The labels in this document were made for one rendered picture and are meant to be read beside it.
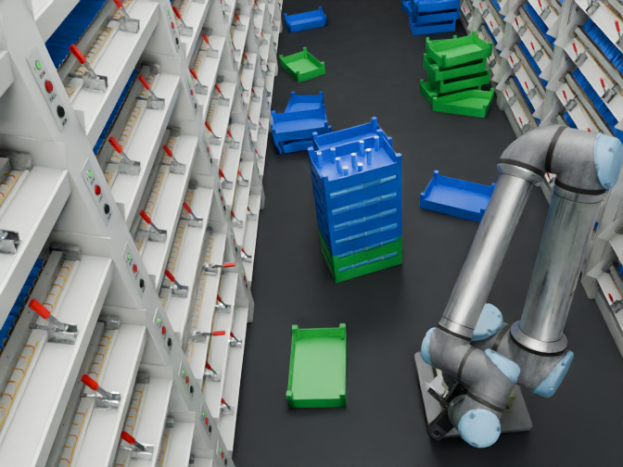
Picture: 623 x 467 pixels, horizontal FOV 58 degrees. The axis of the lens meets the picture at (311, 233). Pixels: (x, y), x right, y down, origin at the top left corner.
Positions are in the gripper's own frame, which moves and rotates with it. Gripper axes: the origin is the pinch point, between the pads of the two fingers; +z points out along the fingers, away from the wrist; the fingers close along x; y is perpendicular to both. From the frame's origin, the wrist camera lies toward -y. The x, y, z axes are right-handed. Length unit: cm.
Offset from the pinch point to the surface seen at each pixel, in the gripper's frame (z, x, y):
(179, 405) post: -33, 61, -36
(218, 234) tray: 20, 87, -1
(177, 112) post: -13, 111, 23
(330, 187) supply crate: 31, 67, 35
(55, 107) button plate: -87, 98, 8
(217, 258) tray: 13, 82, -7
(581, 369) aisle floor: 30, -41, 34
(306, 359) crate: 41, 37, -21
